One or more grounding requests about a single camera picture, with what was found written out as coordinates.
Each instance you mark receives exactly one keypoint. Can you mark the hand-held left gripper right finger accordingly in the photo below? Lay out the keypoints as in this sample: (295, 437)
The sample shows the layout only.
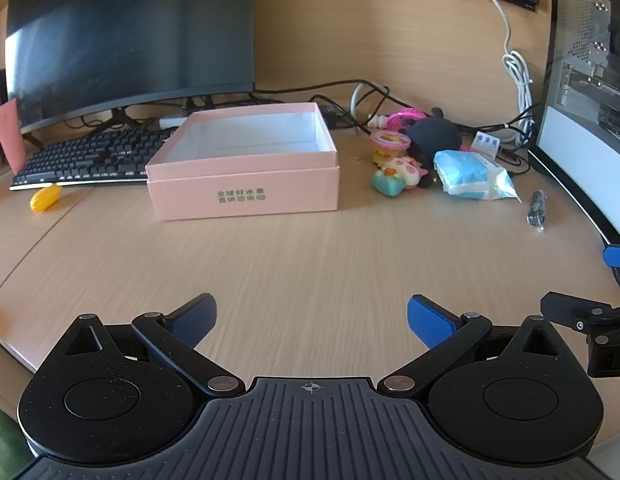
(429, 322)

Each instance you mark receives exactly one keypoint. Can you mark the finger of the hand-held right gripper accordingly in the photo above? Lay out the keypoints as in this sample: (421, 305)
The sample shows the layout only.
(564, 307)
(617, 257)

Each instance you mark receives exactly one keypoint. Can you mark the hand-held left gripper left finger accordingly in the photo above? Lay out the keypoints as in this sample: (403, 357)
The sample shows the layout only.
(195, 317)

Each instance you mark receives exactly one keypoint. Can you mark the black clear pen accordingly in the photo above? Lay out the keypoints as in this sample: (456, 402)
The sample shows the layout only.
(537, 207)

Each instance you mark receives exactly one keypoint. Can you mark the pink cardboard box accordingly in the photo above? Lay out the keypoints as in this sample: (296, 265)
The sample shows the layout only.
(240, 190)

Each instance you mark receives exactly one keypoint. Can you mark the colourful toy figure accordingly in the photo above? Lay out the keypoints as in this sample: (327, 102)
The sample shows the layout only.
(397, 175)

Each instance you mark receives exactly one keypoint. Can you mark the blue tissue packet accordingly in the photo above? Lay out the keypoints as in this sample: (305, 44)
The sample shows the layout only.
(464, 172)

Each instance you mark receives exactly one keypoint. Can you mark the yellow cup with pink lid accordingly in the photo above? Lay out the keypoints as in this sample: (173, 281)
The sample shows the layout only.
(387, 147)

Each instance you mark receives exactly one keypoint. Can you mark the black plush toy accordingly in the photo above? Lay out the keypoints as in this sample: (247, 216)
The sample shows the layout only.
(432, 135)

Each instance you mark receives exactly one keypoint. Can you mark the pink plastic strainer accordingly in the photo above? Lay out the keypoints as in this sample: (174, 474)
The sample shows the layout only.
(399, 120)

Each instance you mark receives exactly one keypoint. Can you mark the wooden desktop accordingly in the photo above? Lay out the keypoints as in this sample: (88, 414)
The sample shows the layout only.
(310, 250)

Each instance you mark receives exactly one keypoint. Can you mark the lit curved monitor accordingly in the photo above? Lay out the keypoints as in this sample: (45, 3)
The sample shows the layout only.
(574, 135)

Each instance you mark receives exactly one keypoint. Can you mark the white plug adapter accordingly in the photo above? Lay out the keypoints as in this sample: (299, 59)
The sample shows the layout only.
(485, 142)

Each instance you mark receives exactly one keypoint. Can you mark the yellow plastic toy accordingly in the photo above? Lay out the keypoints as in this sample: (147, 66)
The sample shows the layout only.
(45, 199)

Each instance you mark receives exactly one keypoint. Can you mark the black keyboard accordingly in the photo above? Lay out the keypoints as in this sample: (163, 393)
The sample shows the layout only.
(90, 157)

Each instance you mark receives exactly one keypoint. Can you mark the pink card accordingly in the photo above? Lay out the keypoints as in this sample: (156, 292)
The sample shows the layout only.
(7, 130)

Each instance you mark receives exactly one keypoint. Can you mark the dark curved monitor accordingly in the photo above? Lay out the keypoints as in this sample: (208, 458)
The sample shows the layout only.
(130, 35)

